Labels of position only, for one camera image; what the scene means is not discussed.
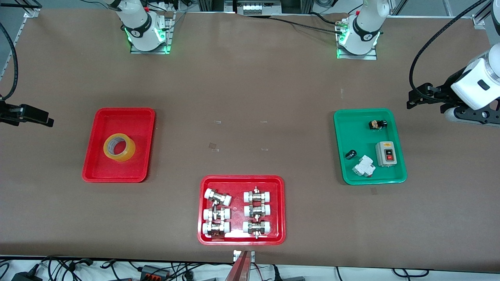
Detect device with white connectors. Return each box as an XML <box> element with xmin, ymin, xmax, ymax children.
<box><xmin>234</xmin><ymin>0</ymin><xmax>282</xmax><ymax>15</ymax></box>

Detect white circuit breaker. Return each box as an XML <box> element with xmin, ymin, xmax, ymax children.
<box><xmin>352</xmin><ymin>155</ymin><xmax>376</xmax><ymax>177</ymax></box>

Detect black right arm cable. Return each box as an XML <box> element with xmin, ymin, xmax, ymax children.
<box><xmin>0</xmin><ymin>23</ymin><xmax>18</xmax><ymax>101</ymax></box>

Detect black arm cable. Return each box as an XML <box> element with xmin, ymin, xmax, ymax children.
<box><xmin>0</xmin><ymin>23</ymin><xmax>18</xmax><ymax>101</ymax></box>
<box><xmin>409</xmin><ymin>0</ymin><xmax>489</xmax><ymax>99</ymax></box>

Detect black box orange buttons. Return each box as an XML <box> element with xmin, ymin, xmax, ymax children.
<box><xmin>140</xmin><ymin>265</ymin><xmax>169</xmax><ymax>280</ymax></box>

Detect reddish aluminium profile bar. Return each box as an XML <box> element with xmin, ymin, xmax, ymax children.
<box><xmin>225</xmin><ymin>251</ymin><xmax>250</xmax><ymax>281</ymax></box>

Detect black power adapter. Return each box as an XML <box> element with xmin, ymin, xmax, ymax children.
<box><xmin>11</xmin><ymin>270</ymin><xmax>43</xmax><ymax>281</ymax></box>

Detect aluminium arm base plate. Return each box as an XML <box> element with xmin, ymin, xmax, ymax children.
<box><xmin>130</xmin><ymin>11</ymin><xmax>174</xmax><ymax>55</ymax></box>
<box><xmin>336</xmin><ymin>18</ymin><xmax>378</xmax><ymax>60</ymax></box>

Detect yellow tape roll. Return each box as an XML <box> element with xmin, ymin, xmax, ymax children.
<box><xmin>103</xmin><ymin>133</ymin><xmax>136</xmax><ymax>162</ymax></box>

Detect empty red plastic tray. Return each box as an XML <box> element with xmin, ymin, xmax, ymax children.
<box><xmin>82</xmin><ymin>107</ymin><xmax>156</xmax><ymax>183</ymax></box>

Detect green plastic tray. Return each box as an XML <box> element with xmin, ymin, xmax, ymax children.
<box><xmin>333</xmin><ymin>108</ymin><xmax>408</xmax><ymax>185</ymax></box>

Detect grey switch box red button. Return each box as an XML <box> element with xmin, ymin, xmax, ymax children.
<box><xmin>375</xmin><ymin>141</ymin><xmax>399</xmax><ymax>167</ymax></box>

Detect black floor cable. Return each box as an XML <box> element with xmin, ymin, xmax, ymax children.
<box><xmin>41</xmin><ymin>256</ymin><xmax>94</xmax><ymax>274</ymax></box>

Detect aluminium frame post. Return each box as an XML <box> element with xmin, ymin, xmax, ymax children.
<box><xmin>197</xmin><ymin>0</ymin><xmax>235</xmax><ymax>12</ymax></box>

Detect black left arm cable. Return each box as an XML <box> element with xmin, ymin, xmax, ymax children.
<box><xmin>409</xmin><ymin>0</ymin><xmax>489</xmax><ymax>99</ymax></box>

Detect tilted white-capped metal valve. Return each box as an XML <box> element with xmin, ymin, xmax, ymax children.
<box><xmin>204</xmin><ymin>188</ymin><xmax>232</xmax><ymax>206</ymax></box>

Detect black cable on table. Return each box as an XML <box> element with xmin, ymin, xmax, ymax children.
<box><xmin>270</xmin><ymin>14</ymin><xmax>344</xmax><ymax>34</ymax></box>

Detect red tray holding valves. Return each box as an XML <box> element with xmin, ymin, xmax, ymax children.
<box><xmin>197</xmin><ymin>175</ymin><xmax>286</xmax><ymax>246</ymax></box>

